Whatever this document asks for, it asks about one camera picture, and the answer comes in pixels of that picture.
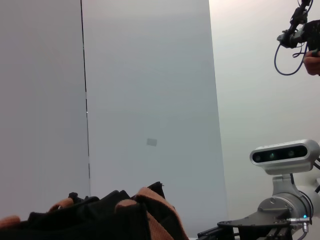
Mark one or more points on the silver right wrist depth camera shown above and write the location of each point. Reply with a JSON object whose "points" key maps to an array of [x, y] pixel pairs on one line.
{"points": [[280, 155]]}

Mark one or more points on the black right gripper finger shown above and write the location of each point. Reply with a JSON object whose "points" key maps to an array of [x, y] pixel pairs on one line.
{"points": [[215, 233]]}

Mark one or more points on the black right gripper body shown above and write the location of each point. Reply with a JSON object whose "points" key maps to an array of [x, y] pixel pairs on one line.
{"points": [[250, 224]]}

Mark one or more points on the person's hand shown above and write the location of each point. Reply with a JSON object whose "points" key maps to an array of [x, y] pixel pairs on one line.
{"points": [[313, 65]]}

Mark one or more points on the silver camera mount bracket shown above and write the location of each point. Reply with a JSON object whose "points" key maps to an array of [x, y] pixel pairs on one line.
{"points": [[285, 185]]}

